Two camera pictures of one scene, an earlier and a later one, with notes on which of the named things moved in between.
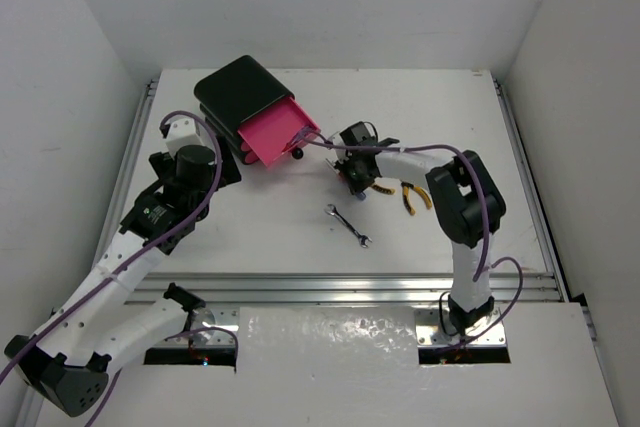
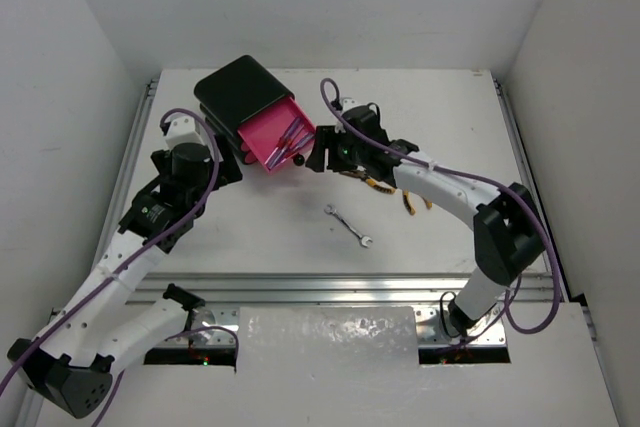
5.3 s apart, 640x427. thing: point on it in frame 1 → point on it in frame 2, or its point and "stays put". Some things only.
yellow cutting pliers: x=406 y=186 stays put
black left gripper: x=228 y=170 stays put
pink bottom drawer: x=251 y=157 stays put
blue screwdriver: x=304 y=132 → x=290 y=133
